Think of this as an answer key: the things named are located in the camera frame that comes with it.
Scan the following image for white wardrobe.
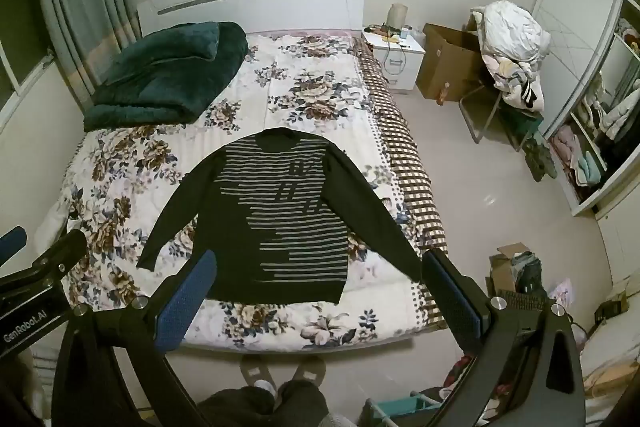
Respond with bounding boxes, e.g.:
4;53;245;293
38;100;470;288
530;0;640;218

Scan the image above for plaid bed sheet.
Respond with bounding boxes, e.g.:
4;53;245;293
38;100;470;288
352;38;448;328

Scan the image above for white bed headboard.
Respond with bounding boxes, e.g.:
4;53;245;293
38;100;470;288
136;0;368;38

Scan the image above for white nightstand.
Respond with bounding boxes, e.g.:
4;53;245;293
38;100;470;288
361;27;427;95

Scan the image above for floral bed quilt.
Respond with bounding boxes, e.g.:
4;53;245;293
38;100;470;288
37;29;448;353

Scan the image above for small open cardboard box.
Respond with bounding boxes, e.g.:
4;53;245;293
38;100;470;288
487;243;546;298

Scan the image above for dark green shoes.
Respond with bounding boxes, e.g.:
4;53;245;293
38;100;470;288
522;139;558;182

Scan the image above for large brown cardboard box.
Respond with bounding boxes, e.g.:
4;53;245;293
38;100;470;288
416;23;486;102

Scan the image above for person's legs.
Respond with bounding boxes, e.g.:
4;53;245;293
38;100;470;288
195;379;331;427

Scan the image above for metal folding chair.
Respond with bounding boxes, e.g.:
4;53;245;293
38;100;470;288
459;79;546;152

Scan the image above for dark green plush blanket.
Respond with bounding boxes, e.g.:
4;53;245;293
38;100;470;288
82;21;248;132

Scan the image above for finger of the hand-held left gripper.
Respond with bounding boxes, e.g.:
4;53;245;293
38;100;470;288
0;226;27;265
0;229;88;303

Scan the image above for pink paper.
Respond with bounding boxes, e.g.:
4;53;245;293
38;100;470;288
547;279;576;308

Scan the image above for teal storage rack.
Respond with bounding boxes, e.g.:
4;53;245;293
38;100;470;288
365;389;446;427

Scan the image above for small black device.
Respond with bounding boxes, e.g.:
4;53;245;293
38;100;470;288
595;299;627;323

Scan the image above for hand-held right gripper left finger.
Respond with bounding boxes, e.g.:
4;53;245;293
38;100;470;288
50;251;218;427

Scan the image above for beige slipper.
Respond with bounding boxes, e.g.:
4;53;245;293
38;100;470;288
239;355;277;395
290;359;328;389

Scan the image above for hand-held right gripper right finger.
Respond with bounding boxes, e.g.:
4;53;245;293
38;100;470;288
422;248;586;427

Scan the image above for window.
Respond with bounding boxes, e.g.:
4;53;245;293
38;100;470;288
0;22;56;118

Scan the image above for pile of clothes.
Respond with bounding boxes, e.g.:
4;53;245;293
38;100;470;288
469;0;552;110

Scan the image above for dark striped sweater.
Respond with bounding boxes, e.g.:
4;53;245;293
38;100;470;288
136;127;426;305

